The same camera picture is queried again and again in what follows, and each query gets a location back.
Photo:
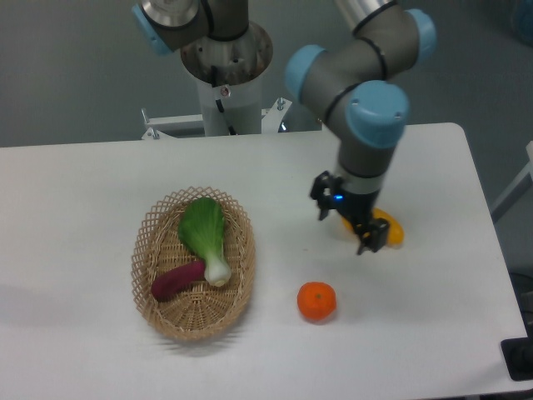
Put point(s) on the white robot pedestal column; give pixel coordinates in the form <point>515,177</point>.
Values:
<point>231,109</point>

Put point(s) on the yellow mango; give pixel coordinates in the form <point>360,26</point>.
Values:
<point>395,236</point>

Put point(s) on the orange tangerine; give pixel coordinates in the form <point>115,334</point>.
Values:
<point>316,300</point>

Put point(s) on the white frame leg right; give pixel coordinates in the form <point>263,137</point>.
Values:
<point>518,186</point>

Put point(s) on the black device at table edge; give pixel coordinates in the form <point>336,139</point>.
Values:
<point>517,353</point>

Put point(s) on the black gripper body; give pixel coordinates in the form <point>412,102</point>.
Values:
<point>353,196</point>

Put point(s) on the white metal base frame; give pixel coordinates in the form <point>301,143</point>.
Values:
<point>193,126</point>

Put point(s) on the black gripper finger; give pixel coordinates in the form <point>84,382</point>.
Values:
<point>372,235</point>
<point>326,192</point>

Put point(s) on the purple sweet potato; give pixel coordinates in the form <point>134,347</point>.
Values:
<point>172,282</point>

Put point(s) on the woven wicker basket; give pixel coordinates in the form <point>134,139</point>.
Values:
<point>200,310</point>

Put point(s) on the green bok choy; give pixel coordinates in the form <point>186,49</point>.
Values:
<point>201,230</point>

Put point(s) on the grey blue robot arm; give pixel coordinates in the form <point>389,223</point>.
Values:
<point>227,54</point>

